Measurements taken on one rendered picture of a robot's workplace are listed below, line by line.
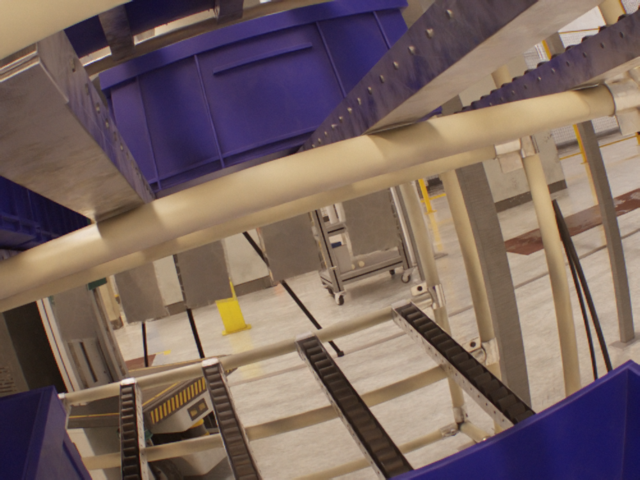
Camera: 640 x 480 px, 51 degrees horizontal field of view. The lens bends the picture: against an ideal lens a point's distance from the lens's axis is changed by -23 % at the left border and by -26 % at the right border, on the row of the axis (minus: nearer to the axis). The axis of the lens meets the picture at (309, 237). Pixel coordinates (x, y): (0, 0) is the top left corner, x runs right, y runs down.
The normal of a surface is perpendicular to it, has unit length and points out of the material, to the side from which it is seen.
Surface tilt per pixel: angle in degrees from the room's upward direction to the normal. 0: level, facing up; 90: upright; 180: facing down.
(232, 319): 90
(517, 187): 90
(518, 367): 90
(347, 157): 81
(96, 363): 90
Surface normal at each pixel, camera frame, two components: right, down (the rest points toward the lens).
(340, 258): 0.38, -0.07
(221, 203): 0.18, 0.16
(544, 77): -0.95, 0.29
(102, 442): 0.92, -0.26
